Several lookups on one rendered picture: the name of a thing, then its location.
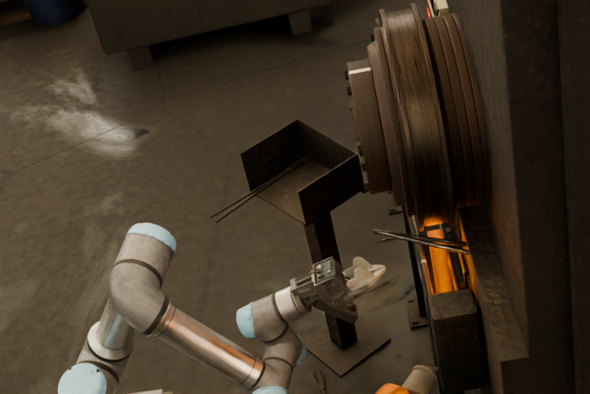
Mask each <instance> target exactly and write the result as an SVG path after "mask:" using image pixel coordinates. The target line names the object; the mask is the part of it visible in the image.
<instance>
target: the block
mask: <svg viewBox="0 0 590 394"><path fill-rule="evenodd" d="M428 312H429V317H430V323H431V329H432V334H433V340H434V346H435V356H436V362H437V366H438V370H439V377H440V381H441V386H442V390H443V391H444V392H445V393H454V392H459V391H465V390H475V389H480V388H484V387H486V384H487V377H486V356H485V355H484V349H483V341H482V333H481V325H480V320H481V314H480V310H479V309H478V306H477V302H476V298H475V295H474V293H473V292H472V290H470V289H465V290H456V291H451V292H445V293H441V294H435V295H431V296H429V297H428Z"/></svg>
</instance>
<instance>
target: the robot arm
mask: <svg viewBox="0 0 590 394"><path fill-rule="evenodd" d="M175 250H176V241H175V239H174V237H173V236H172V235H171V234H170V233H169V232H168V231H167V230H165V229H164V228H162V227H160V226H157V225H154V224H150V223H143V224H142V223H139V224H136V225H134V226H132V227H131V228H130V230H129V231H128V233H127V234H126V238H125V240H124V243H123V245H122V247H121V249H120V251H119V255H118V257H117V259H116V261H115V263H114V265H113V268H112V271H111V273H110V275H109V278H108V292H109V295H110V297H109V299H108V302H107V304H106V307H105V308H104V312H103V315H102V318H101V319H100V321H99V322H97V323H96V324H95V325H94V326H93V327H92V328H91V329H90V331H89V333H88V335H87V338H86V341H85V343H84V346H83V350H82V352H81V353H80V356H79V358H78V360H77V363H76V365H75V366H73V367H72V369H71V370H67V371H66V372H65V373H64V375H63V376H62V378H61V380H60V382H59V386H58V394H115V391H116V389H117V387H118V385H119V380H120V378H121V376H122V373H123V371H124V368H125V366H126V363H127V361H128V358H129V356H130V354H131V353H132V350H133V345H134V337H133V331H134V329H136V330H137V331H139V332H140V333H143V334H144V335H146V336H151V335H154V336H156V337H158V338H159V339H161V340H164V341H165V342H167V343H169V344H170V345H171V346H173V347H175V348H177V349H178V350H180V351H182V352H183V353H185V354H187V355H188V356H190V357H192V358H193V359H195V360H197V361H198V362H201V363H202V364H204V365H205V366H206V367H208V368H210V369H212V370H214V371H216V372H217V373H219V374H221V375H222V376H224V377H225V378H227V379H229V380H230V381H232V382H234V383H236V384H238V385H240V386H241V387H242V388H244V389H245V390H248V391H249V392H251V393H252V394H288V389H289V385H290V381H291V375H292V372H293V369H294V368H296V367H298V365H299V364H301V363H302V361H303V360H304V359H305V358H306V346H305V344H304V343H303V341H302V340H301V338H300V337H299V335H298V334H296V333H295V331H294V330H293V329H292V327H291V326H290V324H289V322H291V321H293V320H295V319H299V318H301V317H303V316H305V314H307V313H309V312H311V311H312V305H311V304H313V307H314V308H316V309H319V310H321V311H323V312H326V313H328V314H331V315H333V316H336V317H337V318H339V319H343V320H345V321H348V322H349V323H351V324H353V323H355V322H356V320H357V319H358V314H357V308H356V305H355V304H352V303H350V302H351V301H354V300H356V299H357V298H359V297H361V296H362V295H363V294H364V293H365V292H366V291H367V290H369V289H370V287H371V286H372V285H373V284H374V283H375V282H376V281H377V280H378V279H379V277H381V276H382V275H383V274H384V273H385V271H386V269H385V266H384V265H370V264H369V263H368V262H367V261H366V260H365V259H364V258H362V257H356V258H354V259H353V266H352V267H351V268H349V269H346V270H344V271H342V267H341V266H340V264H339V263H338V261H335V259H334V258H333V256H331V257H329V258H327V259H325V260H323V261H320V262H317V263H315V264H314V265H312V266H313V269H311V270H310V271H309V277H307V278H305V279H303V280H301V281H297V280H296V278H293V279H291V280H290V283H291V286H290V287H288V288H285V289H283V290H280V291H278V292H276V293H273V294H271V295H269V296H267V297H264V298H262V299H259V300H257V301H255V302H254V303H253V302H251V303H250V304H248V305H246V306H244V307H242V308H241V309H239V310H238V312H237V313H236V322H237V325H238V327H239V329H240V331H241V333H242V335H243V336H244V337H246V338H248V339H251V338H255V337H256V336H258V337H259V338H260V340H261V341H262V342H263V344H264V345H265V346H266V349H265V352H264V356H263V359H262V360H261V359H259V358H258V357H256V356H255V355H252V354H251V353H250V352H248V351H247V350H245V349H243V348H242V347H239V346H238V345H236V344H234V343H233V342H232V341H230V340H228V339H226V338H225V337H223V336H222V335H220V334H218V333H216V332H214V331H213V330H212V329H210V328H209V327H207V326H205V325H203V324H201V323H200V322H198V321H196V320H195V319H194V318H192V317H190V316H189V315H187V314H185V313H184V312H181V311H180V310H178V309H177V308H176V307H174V306H172V304H171V301H170V298H168V297H166V296H164V295H163V294H162V293H161V291H160V289H161V287H162V283H163V281H164V278H165V276H166V274H167V271H168V269H169V265H170V263H171V260H172V258H173V256H174V255H175V253H176V252H175ZM314 270H315V271H314ZM310 272H311V274H312V275H311V274H310ZM315 273H316V274H315Z"/></svg>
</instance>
